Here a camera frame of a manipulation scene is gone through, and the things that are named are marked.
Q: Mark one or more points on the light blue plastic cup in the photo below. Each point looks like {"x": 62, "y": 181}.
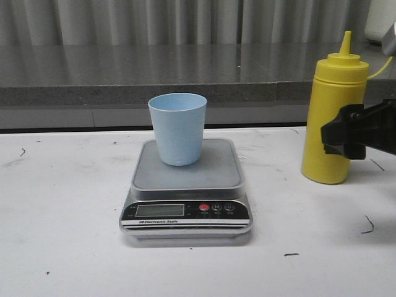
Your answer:
{"x": 178, "y": 122}

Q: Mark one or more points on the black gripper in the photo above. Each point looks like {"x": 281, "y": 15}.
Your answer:
{"x": 379, "y": 131}

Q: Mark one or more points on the white rice cooker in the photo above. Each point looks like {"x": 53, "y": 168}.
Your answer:
{"x": 380, "y": 19}

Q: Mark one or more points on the grey stone counter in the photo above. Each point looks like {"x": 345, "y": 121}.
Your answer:
{"x": 101, "y": 87}

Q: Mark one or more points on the silver electronic kitchen scale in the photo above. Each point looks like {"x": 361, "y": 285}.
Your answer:
{"x": 202, "y": 204}

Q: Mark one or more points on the yellow squeeze bottle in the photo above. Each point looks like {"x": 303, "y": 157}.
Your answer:
{"x": 339, "y": 80}

